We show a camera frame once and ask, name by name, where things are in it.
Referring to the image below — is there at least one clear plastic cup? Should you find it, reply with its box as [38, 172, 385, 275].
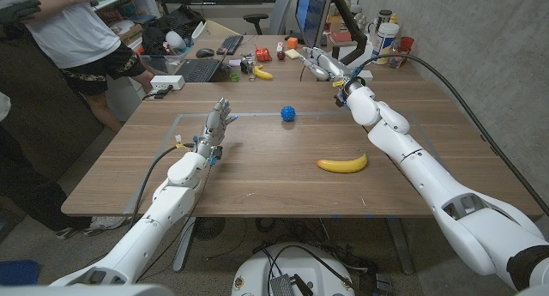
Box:
[388, 45, 408, 69]

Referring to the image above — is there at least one black round fan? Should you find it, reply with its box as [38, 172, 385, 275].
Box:
[192, 217, 227, 241]

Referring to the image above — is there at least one black keyboard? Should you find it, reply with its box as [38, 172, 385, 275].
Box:
[215, 34, 244, 56]

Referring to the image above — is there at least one large yellow banana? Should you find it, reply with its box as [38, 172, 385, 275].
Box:
[316, 152, 369, 174]

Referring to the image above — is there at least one blue cloth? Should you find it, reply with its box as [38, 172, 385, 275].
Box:
[0, 259, 40, 287]

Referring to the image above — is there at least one computer monitor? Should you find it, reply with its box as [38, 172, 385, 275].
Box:
[294, 0, 335, 59]

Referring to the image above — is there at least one small yellow banana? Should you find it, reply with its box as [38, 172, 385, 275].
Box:
[253, 64, 274, 81]

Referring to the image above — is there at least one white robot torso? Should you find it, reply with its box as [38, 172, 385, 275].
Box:
[0, 283, 175, 296]

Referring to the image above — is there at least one black backpack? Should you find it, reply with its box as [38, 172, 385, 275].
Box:
[141, 3, 206, 57]

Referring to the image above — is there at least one black laptop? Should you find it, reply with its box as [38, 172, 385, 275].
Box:
[174, 51, 228, 83]

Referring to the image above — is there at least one red orange toy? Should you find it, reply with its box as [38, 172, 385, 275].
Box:
[254, 45, 273, 63]

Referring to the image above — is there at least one grey table leg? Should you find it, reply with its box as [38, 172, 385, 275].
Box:
[171, 216, 198, 274]
[385, 216, 415, 275]

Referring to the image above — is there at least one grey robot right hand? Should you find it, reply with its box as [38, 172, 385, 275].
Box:
[299, 45, 355, 86]

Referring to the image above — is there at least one white power strip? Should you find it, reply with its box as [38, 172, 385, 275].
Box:
[149, 75, 186, 92]

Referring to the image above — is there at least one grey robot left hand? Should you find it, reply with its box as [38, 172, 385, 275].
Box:
[195, 97, 239, 158]

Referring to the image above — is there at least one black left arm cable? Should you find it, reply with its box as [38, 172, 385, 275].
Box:
[128, 143, 196, 228]

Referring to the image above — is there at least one person in dark clothes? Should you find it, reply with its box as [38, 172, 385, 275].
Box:
[0, 0, 125, 241]

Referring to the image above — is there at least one person in white t-shirt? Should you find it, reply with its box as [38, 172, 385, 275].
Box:
[16, 0, 155, 134]

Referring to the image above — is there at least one white canister with label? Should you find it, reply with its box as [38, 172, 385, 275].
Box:
[370, 21, 400, 66]

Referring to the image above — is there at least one white shelf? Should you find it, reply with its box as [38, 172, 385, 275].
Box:
[92, 0, 162, 52]

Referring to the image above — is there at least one grey office chair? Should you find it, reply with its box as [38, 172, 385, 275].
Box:
[243, 0, 293, 36]

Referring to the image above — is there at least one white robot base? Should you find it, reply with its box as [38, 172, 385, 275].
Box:
[231, 243, 355, 296]

